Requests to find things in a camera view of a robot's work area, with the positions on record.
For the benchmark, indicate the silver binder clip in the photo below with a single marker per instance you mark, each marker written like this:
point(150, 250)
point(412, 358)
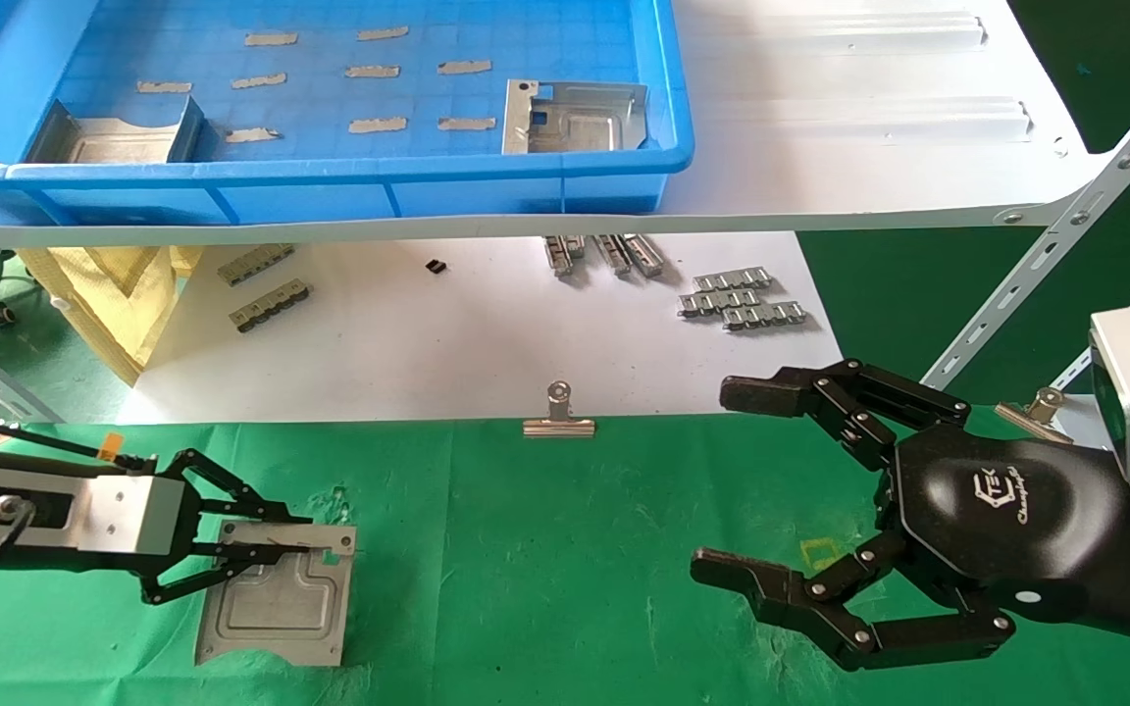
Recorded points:
point(558, 422)
point(1036, 414)

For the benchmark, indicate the sheet metal part raised sides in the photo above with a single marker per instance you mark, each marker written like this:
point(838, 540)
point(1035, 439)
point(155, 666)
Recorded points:
point(119, 142)

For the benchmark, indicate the yellow woven bag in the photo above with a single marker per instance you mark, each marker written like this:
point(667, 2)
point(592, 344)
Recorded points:
point(124, 304)

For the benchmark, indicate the grey connector strip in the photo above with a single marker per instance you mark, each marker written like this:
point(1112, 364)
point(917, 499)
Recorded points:
point(254, 265)
point(270, 306)

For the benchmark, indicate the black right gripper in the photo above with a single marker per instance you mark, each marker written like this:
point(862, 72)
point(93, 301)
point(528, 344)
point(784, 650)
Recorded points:
point(997, 510)

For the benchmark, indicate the blue plastic tray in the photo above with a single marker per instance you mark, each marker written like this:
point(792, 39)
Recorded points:
point(330, 186)

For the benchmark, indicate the silver toothed metal strip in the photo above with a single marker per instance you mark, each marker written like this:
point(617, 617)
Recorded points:
point(732, 280)
point(763, 315)
point(719, 301)

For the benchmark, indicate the white paper sheet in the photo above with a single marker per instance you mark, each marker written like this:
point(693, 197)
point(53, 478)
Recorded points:
point(447, 343)

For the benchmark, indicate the bent sheet metal bracket part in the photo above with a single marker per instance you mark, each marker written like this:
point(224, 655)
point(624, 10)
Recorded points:
point(271, 608)

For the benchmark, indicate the wide white slotted angle post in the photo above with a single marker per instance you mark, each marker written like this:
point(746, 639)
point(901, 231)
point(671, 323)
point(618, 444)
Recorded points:
point(1065, 230)

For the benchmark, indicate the green table cloth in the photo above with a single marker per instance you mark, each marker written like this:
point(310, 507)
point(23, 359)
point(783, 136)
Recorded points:
point(545, 588)

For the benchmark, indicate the beige tape strip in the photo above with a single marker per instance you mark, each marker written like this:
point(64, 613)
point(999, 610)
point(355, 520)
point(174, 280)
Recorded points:
point(163, 86)
point(372, 71)
point(251, 134)
point(383, 33)
point(377, 125)
point(465, 124)
point(464, 67)
point(258, 80)
point(271, 39)

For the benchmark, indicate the silver metal rail piece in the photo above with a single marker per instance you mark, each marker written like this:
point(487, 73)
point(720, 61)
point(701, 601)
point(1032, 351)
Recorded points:
point(562, 255)
point(644, 255)
point(611, 255)

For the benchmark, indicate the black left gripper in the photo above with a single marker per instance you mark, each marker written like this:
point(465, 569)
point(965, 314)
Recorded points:
point(178, 549)

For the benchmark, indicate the flat sheet metal plate part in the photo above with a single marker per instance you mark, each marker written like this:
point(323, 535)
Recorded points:
point(575, 127)

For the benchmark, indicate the white metal shelf board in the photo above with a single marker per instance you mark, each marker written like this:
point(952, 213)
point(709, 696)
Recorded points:
point(820, 147)

